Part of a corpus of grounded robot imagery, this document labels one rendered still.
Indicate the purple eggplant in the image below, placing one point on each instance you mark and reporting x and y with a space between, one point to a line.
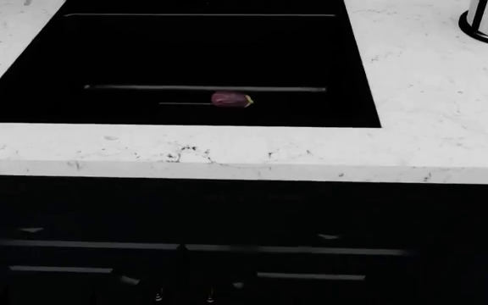
229 98

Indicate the black base cabinet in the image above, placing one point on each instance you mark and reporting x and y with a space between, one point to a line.
244 222

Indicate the black cooktop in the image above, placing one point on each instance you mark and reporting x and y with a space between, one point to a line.
176 57

